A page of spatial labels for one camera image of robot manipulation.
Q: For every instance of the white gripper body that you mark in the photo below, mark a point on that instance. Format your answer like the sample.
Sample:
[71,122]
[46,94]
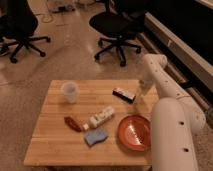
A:
[143,88]

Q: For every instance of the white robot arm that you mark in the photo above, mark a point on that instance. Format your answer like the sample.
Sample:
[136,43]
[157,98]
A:
[175,117]

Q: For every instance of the orange plate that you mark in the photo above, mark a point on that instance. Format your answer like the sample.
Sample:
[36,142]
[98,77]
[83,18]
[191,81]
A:
[134,133]

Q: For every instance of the white plastic bottle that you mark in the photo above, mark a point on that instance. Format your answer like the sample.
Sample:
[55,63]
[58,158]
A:
[99,118]

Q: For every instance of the blue sponge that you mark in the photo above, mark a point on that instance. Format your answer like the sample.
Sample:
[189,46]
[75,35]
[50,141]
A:
[95,136]

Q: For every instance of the black office chair right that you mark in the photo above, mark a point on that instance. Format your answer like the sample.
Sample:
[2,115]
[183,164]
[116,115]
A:
[120,22]

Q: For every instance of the black office chair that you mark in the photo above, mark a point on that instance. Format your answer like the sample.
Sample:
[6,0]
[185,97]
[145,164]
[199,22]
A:
[120,22]
[19,23]

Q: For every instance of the clear plastic cup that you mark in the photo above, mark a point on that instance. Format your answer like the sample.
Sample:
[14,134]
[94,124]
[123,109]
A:
[70,91]

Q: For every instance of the brown snack packet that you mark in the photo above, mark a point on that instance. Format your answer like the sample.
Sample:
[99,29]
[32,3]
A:
[72,124]

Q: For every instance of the black office chair left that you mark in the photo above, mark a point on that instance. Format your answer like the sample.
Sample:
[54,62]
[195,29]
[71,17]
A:
[19,23]

